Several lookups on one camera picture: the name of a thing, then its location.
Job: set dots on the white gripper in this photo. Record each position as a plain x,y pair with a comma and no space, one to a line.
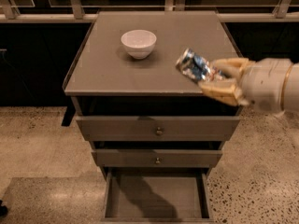
264,83

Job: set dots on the blue silver redbull can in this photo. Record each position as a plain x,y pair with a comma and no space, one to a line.
197,68

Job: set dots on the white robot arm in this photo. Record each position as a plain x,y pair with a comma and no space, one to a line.
268,86

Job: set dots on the brass top drawer knob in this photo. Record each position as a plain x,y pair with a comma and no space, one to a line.
159,131

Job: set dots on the brass drawer knob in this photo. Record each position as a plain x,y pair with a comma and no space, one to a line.
159,131
157,161

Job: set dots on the grey drawer cabinet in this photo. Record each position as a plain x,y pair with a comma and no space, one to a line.
107,81

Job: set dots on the brass middle drawer knob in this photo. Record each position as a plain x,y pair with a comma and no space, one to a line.
157,161

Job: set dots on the grey top drawer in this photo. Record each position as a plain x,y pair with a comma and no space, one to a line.
141,128

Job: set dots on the grey middle drawer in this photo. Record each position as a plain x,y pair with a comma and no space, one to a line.
146,158

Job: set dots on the grey open bottom drawer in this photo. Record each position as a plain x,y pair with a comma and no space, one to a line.
157,197

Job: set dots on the metal window railing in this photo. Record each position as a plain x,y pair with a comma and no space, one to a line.
79,10

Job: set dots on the white ceramic bowl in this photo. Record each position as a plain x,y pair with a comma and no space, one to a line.
139,43

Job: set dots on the black shoe tip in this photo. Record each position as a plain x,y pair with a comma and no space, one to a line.
3,209

